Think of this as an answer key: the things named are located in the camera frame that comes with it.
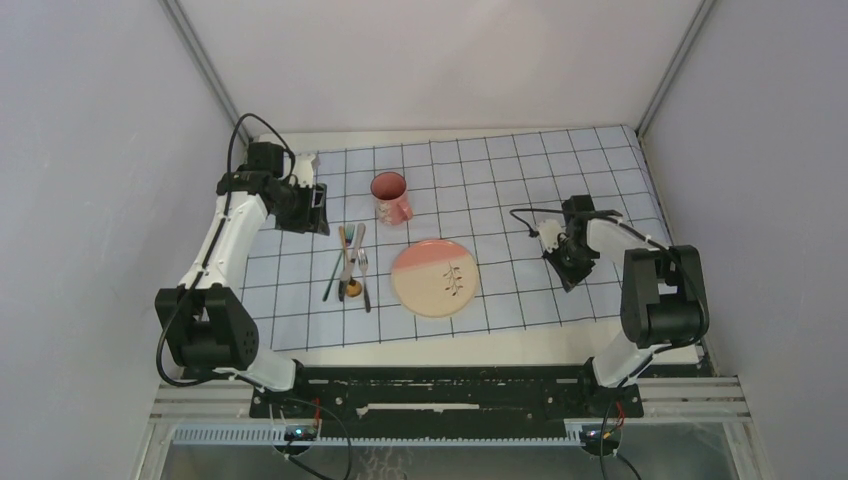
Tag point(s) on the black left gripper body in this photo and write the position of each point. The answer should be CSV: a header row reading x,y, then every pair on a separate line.
x,y
295,211

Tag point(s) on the cream pink branch plate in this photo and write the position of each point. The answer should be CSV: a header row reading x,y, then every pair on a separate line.
x,y
435,278

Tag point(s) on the pink patterned mug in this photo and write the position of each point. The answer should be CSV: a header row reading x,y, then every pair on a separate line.
x,y
390,192

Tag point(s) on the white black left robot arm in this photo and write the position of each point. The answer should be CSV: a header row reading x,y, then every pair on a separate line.
x,y
205,326

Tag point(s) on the iridescent rainbow fork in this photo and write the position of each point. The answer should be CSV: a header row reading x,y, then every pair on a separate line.
x,y
346,233

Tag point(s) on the white checked tablecloth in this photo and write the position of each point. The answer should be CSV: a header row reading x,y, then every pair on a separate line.
x,y
480,192

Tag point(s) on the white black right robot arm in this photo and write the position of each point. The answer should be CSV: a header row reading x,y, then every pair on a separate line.
x,y
663,304

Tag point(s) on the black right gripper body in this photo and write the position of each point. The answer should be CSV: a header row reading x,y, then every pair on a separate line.
x,y
569,258

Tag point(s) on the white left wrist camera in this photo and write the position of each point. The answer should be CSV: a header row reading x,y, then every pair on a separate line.
x,y
303,173

